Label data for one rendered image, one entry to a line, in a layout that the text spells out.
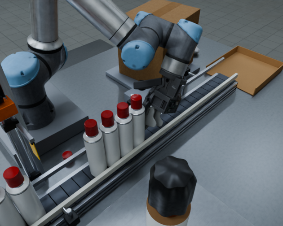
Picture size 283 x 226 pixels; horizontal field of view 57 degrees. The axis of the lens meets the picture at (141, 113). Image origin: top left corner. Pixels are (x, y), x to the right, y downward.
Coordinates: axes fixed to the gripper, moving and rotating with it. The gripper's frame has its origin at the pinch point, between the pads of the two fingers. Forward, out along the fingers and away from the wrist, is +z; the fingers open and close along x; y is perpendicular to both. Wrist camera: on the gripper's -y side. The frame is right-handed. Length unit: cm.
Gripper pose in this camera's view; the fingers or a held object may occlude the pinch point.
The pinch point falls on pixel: (143, 126)
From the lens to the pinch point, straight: 86.9
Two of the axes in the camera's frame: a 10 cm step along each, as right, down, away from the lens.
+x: 6.1, -0.3, 7.9
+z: -3.6, 8.8, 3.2
